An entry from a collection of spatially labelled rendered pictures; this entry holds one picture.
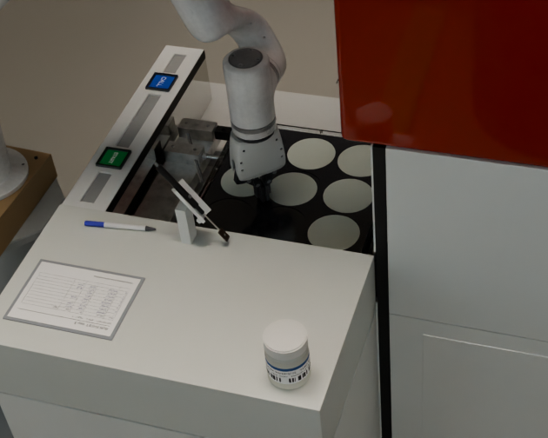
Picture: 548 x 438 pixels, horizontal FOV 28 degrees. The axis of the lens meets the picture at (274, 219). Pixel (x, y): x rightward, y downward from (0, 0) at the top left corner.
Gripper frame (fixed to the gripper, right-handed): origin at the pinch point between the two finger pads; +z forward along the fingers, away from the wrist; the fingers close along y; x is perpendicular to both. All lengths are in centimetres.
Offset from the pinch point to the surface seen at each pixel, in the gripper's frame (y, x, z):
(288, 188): -5.7, -0.5, 2.5
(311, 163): -13.0, -5.0, 2.6
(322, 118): -25.3, -26.6, 10.6
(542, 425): -33, 52, 35
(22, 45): 16, -223, 93
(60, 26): -1, -228, 93
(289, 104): -20.9, -35.0, 10.6
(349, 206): -13.9, 10.2, 2.6
